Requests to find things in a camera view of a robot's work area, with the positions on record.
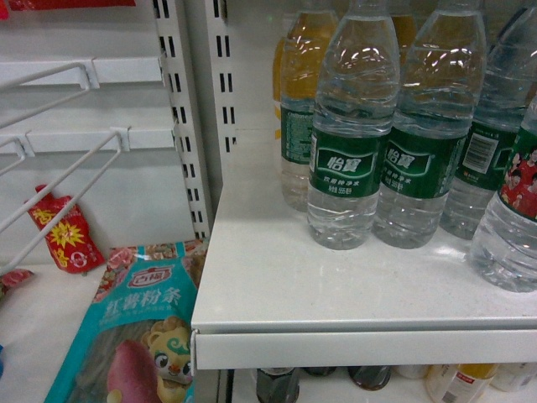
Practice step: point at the white bottle orange label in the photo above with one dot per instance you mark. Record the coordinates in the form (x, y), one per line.
(459, 383)

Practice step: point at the teal sweet potato noodle bag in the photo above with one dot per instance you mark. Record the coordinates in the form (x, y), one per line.
(133, 344)

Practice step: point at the orange juice bottle left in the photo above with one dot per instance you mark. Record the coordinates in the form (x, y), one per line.
(314, 59)

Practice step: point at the lower white wire hook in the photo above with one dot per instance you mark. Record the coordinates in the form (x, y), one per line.
(120, 136)

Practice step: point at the white hook rail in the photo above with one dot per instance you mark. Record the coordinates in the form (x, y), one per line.
(35, 143)
(109, 70)

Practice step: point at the orange juice bottle right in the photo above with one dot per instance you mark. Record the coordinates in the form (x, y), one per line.
(406, 30)

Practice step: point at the white inner slotted upright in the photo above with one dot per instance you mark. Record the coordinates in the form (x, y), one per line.
(211, 53)

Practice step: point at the dark sauce bottle left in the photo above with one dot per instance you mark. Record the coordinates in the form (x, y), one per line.
(277, 385)

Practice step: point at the dark sauce bottle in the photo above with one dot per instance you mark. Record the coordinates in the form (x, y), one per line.
(370, 377)
(277, 385)

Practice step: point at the white slotted upright post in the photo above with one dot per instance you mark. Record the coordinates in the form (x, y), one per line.
(178, 74)

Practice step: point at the red floral packet left edge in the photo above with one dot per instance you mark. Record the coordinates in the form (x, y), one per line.
(13, 279)

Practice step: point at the dark sauce bottle right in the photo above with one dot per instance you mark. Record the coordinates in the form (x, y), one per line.
(370, 377)

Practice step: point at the rear water bottle before juice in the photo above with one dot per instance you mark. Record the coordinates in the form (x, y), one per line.
(298, 90)

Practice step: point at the white hook rail lower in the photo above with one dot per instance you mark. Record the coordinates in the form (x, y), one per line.
(35, 143)

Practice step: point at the white hook rail upper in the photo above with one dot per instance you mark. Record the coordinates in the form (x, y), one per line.
(109, 70)

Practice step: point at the red snack packet hanging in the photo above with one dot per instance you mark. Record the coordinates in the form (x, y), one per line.
(68, 241)

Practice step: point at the upper white wire hook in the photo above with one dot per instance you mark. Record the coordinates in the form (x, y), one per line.
(80, 73)

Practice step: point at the white wire hook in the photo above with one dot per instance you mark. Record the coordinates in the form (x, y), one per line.
(80, 73)
(120, 136)

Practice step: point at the water bottle with barcode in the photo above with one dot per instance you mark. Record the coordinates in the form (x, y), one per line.
(508, 88)

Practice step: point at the orange juice bottle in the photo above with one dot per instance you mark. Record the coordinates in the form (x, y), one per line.
(314, 59)
(406, 30)

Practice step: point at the red package at top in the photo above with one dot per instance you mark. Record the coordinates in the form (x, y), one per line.
(46, 5)

